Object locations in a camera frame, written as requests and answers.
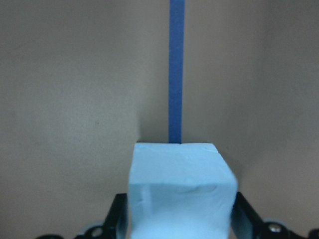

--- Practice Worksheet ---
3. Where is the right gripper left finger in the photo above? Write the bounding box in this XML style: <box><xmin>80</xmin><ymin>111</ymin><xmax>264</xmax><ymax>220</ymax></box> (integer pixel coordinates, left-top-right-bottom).
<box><xmin>102</xmin><ymin>193</ymin><xmax>129</xmax><ymax>239</ymax></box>

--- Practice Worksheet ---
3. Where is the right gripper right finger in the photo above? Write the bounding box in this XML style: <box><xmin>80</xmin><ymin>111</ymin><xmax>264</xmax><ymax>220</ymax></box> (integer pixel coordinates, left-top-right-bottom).
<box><xmin>231</xmin><ymin>192</ymin><xmax>266</xmax><ymax>239</ymax></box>

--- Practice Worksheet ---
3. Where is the light blue block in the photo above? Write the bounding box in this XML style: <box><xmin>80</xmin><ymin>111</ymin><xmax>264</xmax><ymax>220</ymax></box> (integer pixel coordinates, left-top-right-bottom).
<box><xmin>129</xmin><ymin>143</ymin><xmax>238</xmax><ymax>239</ymax></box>

